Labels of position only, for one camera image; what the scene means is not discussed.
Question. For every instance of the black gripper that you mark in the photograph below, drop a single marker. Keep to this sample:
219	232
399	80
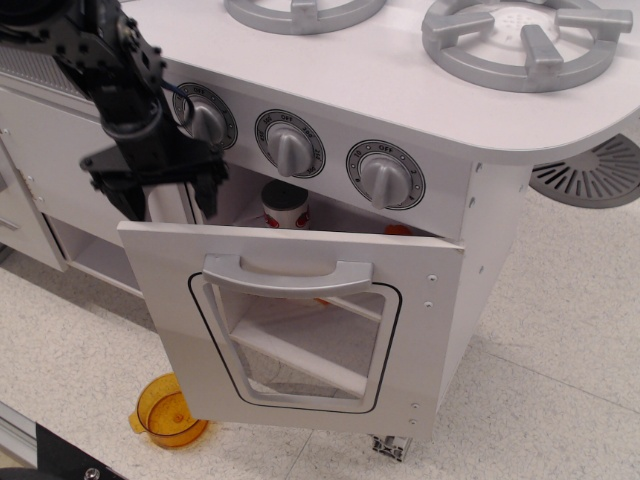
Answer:
151	150

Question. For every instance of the white oven door with window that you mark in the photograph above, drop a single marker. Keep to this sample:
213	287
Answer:
370	362

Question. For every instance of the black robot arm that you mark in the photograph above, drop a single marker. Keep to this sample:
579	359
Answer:
102	52

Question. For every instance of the left grey stove knob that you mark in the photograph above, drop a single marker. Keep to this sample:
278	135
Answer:
205	115

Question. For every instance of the grey stove knob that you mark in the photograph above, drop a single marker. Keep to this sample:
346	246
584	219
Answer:
386	175
290	144
205	115

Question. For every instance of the white can with black lid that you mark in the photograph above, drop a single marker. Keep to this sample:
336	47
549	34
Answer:
285	206

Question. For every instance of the middle grey stove knob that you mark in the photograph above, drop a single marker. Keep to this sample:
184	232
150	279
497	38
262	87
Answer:
290	144

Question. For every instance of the white cabinet door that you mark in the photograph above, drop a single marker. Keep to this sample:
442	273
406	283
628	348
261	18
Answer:
46	139

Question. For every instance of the white toy kitchen stove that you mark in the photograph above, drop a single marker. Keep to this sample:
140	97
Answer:
476	146

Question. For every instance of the grey left burner grate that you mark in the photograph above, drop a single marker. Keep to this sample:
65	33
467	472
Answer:
303	17

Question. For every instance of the grey burner grate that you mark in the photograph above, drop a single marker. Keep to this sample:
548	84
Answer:
524	46
303	17

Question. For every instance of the right grey stove knob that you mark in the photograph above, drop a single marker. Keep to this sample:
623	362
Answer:
386	175

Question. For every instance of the orange transparent toy pot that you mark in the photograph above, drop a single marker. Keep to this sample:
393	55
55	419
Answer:
163	414

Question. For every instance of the orange toy food item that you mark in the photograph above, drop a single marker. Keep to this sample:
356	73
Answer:
398	229

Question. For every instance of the aluminium extrusion foot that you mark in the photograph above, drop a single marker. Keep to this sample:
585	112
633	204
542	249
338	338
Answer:
394	447

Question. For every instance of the grey right burner grate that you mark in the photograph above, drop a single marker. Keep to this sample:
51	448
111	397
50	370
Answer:
524	46

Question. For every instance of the grey slotted round drain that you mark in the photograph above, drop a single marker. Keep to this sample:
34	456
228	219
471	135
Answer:
606	176

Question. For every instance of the grey oven door handle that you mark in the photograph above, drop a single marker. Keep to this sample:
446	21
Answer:
347	278

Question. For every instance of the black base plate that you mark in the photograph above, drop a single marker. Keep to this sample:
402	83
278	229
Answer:
58	459

